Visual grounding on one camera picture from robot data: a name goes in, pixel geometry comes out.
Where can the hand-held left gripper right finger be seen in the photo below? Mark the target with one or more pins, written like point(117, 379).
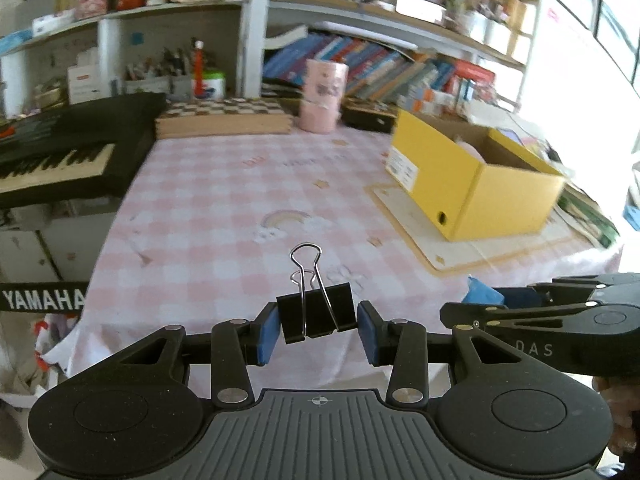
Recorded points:
point(368, 332)

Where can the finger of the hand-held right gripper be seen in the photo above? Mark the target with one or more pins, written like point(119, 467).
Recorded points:
point(470, 316)
point(575, 287)

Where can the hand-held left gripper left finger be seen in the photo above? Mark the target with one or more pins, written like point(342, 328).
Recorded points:
point(267, 335)

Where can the blue plastic piece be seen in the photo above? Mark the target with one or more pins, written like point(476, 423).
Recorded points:
point(482, 294)

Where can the black binder clip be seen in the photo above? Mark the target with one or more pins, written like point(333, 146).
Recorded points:
point(315, 315)

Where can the yellow cardboard box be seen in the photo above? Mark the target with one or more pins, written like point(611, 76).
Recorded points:
point(500, 205)

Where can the pink checked desktop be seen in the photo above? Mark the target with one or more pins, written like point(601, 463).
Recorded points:
point(210, 200)

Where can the person's right hand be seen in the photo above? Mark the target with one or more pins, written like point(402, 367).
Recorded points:
point(622, 410)

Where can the green book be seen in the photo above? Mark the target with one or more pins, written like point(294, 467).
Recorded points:
point(590, 215)

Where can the black case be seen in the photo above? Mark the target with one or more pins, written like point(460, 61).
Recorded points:
point(370, 117)

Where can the wooden chessboard box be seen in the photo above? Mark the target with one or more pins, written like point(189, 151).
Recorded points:
point(225, 120)

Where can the pink cup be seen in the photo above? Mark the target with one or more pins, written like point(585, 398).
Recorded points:
point(322, 95)

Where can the white green container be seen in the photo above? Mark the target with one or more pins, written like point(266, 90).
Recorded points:
point(212, 86)

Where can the row of books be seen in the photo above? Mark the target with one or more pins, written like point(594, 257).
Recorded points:
point(380, 65)

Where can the black piano keyboard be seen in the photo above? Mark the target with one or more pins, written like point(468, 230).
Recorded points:
point(65, 145)

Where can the white bookshelf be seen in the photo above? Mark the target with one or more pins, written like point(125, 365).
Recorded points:
point(252, 35)

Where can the white box red label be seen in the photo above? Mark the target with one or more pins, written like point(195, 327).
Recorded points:
point(83, 84)

